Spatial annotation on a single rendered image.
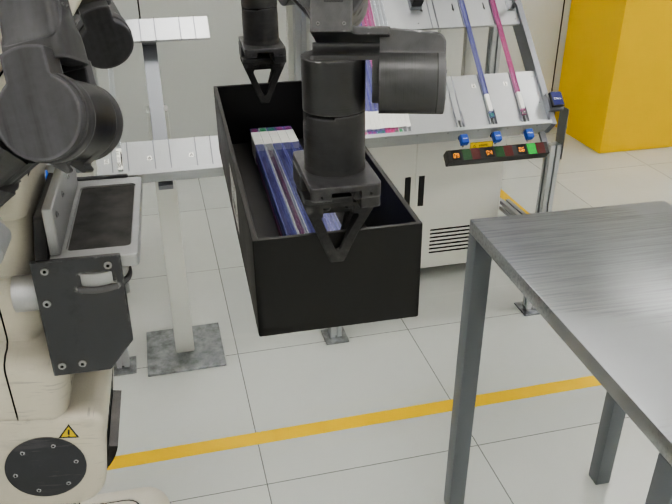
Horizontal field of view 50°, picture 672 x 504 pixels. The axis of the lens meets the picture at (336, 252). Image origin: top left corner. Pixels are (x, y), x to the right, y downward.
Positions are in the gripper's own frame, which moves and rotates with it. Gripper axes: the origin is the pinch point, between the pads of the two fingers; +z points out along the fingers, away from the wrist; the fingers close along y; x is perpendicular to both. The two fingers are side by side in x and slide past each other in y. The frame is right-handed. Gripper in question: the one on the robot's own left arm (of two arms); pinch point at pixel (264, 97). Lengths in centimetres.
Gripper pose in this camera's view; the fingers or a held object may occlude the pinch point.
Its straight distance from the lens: 125.0
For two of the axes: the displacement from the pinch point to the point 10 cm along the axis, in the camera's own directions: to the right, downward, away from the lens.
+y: -2.1, -4.6, 8.6
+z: 0.1, 8.8, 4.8
